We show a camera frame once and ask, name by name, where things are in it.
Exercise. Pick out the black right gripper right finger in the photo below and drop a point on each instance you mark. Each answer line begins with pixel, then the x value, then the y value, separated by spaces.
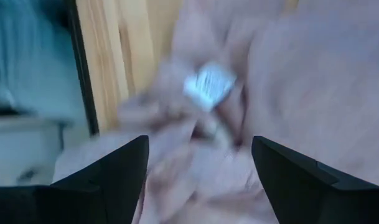
pixel 316 199

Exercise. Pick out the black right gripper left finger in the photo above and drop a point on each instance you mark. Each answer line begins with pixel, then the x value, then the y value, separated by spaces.
pixel 83 202

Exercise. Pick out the black metal table frame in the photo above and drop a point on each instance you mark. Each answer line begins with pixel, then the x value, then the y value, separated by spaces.
pixel 83 77

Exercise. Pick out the lilac pink knit sweater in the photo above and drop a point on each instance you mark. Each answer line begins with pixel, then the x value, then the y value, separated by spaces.
pixel 301 77

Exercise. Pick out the white garment tag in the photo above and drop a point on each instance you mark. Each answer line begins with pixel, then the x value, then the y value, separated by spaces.
pixel 209 85

